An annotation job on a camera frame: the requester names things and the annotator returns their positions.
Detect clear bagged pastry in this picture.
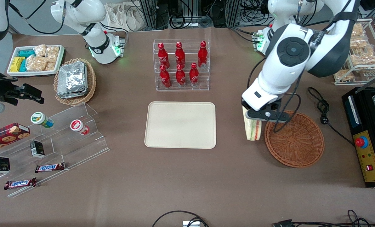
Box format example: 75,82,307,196
351,24,365,37
335,69,355,81
350,36,373,50
349,52,375,69

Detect black power cable with plug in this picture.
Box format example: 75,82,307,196
307,87,355,146

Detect snickers chocolate bar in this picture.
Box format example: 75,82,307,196
35,162,66,173
4,178,37,190

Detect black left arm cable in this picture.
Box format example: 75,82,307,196
247,57,302,133

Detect black right base cables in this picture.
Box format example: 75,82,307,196
99,21,128,43

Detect red cookie box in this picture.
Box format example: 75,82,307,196
0,123,31,154

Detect tangled black cables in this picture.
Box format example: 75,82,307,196
239,0,274,26

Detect yellow control panel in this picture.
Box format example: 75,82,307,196
353,130,375,183

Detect dark left camera mount bar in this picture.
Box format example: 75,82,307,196
246,108,291,124

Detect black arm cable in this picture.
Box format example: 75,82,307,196
9,0,65,35
247,57,302,133

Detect cream plastic tray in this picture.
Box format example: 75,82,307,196
144,101,217,149

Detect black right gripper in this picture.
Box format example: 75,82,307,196
0,74,45,106

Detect white rectangular snack tray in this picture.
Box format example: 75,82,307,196
7,44,65,77

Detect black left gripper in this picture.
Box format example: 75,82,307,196
241,98,284,113

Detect oval wicker basket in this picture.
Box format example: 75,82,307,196
54,58,97,106

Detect white cloth bag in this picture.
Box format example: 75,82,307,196
104,3,147,32

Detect black base cables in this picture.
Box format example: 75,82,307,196
99,21,128,43
228,27,260,43

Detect coiled black cable bundle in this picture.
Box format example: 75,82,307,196
169,14,213,29

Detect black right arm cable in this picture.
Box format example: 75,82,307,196
9,0,65,35

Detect red cola bottle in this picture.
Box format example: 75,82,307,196
176,64,186,88
189,62,199,87
157,42,170,68
159,65,172,88
175,41,185,67
197,41,208,68

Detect silver foil pack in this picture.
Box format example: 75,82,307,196
57,61,87,95
57,90,88,99

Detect small black box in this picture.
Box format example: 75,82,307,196
30,140,45,158
0,157,10,175

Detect clear acrylic step display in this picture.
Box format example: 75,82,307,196
0,102,110,198

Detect clear acrylic bottle rack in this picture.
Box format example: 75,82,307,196
153,39,210,92

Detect aluminium frame post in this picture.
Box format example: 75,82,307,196
227,0,242,27
139,0,169,30

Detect thin black cables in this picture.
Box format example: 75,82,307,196
291,210,375,227

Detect triangle sandwich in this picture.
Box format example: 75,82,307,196
242,107,262,141

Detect yellow snack pack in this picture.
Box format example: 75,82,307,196
10,57,26,72

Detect black left base cables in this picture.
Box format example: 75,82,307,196
228,27,260,43

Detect round brown wicker basket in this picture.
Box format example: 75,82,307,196
264,110,325,168

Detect red lid cup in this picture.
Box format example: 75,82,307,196
70,119,90,136

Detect black looped cable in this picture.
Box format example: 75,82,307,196
152,210,209,227

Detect black machine housing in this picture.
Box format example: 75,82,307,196
342,87,375,189

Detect green lid cup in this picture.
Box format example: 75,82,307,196
30,112,54,128

